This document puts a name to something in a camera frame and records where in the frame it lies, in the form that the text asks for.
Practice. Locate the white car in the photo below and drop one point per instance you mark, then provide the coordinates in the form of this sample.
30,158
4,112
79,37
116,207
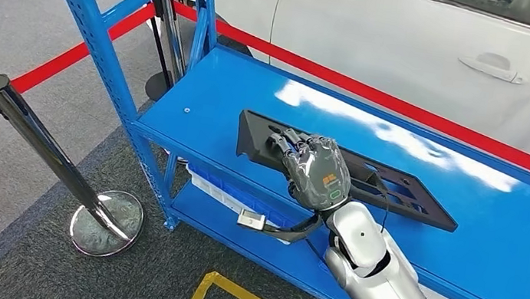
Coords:
388,31

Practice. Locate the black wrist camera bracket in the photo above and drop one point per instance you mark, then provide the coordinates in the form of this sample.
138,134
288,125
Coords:
295,233

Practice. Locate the black plastic slotted part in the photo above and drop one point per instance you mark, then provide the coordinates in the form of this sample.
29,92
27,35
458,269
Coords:
255,142

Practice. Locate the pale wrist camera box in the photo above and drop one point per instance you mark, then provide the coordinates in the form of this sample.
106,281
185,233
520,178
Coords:
251,220

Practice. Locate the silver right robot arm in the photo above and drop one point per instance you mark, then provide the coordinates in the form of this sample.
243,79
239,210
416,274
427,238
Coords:
380,286

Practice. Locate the blue plastic crate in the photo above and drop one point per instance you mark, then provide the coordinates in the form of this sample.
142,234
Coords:
238,196

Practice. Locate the chrome stanchion post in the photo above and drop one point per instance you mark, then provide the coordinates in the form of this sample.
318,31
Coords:
41,139
172,39

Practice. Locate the blue metal shelf rack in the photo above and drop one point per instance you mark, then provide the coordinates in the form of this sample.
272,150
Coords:
231,92

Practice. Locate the red barrier belt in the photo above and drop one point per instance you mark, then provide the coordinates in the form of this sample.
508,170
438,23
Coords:
355,88
61,60

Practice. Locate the thin black pole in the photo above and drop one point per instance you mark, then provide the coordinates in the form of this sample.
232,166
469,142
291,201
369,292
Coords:
151,15

